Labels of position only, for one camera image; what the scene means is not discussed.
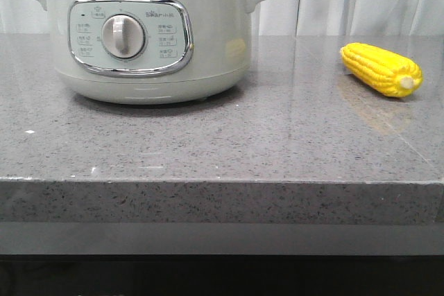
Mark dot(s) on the yellow plastic corn cob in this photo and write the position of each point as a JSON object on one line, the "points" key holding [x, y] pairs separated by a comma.
{"points": [[389, 73]]}

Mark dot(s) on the pale green electric cooking pot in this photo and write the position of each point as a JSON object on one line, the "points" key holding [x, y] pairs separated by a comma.
{"points": [[150, 51]]}

